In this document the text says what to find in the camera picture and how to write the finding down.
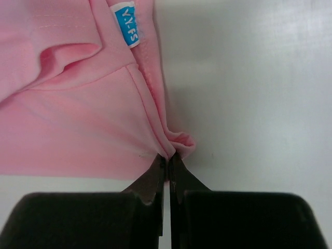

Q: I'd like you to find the pink t-shirt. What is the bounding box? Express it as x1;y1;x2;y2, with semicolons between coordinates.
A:
1;1;195;179

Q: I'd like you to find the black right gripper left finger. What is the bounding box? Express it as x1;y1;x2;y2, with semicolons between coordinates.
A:
1;156;165;248

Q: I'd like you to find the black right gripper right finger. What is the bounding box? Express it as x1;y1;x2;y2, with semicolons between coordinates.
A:
168;154;327;248

